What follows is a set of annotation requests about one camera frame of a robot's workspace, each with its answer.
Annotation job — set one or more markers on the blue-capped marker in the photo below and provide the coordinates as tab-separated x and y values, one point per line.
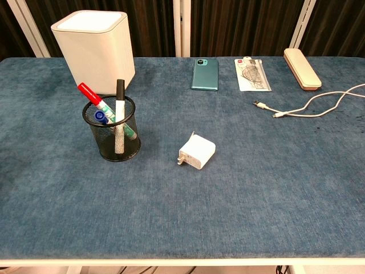
100	116

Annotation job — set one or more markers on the white frame post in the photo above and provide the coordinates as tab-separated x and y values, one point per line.
181	27
301	23
27	25

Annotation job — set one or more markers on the white square bin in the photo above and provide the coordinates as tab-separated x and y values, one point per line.
97	54

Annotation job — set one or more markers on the clear plastic zip bag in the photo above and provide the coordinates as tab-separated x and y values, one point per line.
252	75

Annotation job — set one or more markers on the beige pencil case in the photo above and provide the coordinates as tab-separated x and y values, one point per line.
302	72

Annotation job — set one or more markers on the black-capped white marker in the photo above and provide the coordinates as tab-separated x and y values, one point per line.
119	105

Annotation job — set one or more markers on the blue fabric table mat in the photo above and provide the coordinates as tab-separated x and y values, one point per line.
228	194

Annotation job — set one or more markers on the black mesh pen holder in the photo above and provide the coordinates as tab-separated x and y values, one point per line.
114	148

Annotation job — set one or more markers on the red-capped marker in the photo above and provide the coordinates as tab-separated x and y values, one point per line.
94	97

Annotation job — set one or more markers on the teal smartphone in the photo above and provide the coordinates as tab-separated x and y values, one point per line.
204	75

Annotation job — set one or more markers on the white power adapter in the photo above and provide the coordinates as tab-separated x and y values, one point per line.
198	155

